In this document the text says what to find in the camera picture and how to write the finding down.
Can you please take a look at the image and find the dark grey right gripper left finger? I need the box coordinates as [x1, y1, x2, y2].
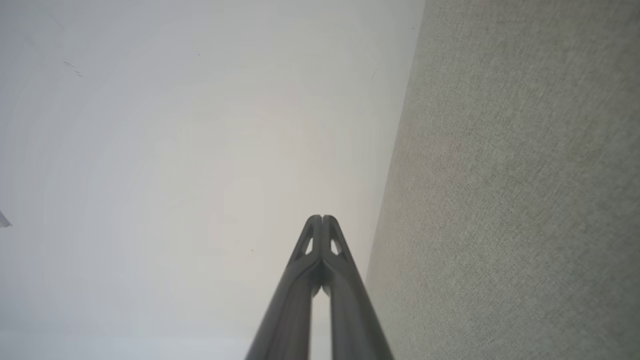
[245, 215, 324, 360]

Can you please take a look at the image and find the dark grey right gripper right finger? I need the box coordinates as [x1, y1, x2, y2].
[322, 215, 395, 360]

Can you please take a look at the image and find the grey fabric sofa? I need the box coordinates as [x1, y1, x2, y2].
[364, 0, 640, 360]

